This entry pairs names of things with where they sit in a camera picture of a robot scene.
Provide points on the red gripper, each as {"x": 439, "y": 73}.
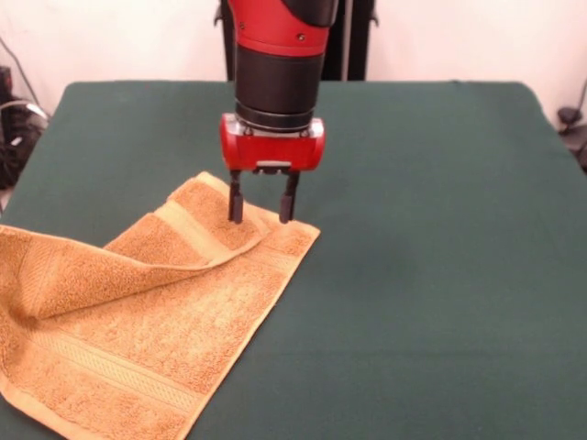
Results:
{"x": 275, "y": 151}

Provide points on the tan terry towel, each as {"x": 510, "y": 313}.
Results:
{"x": 137, "y": 321}

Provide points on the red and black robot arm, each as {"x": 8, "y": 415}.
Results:
{"x": 280, "y": 59}

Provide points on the dark green table cloth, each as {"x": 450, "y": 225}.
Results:
{"x": 413, "y": 229}

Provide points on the black equipment pile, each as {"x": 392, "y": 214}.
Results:
{"x": 16, "y": 137}

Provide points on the black stand base foot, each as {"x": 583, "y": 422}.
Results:
{"x": 571, "y": 114}

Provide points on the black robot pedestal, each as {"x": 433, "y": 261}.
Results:
{"x": 355, "y": 41}

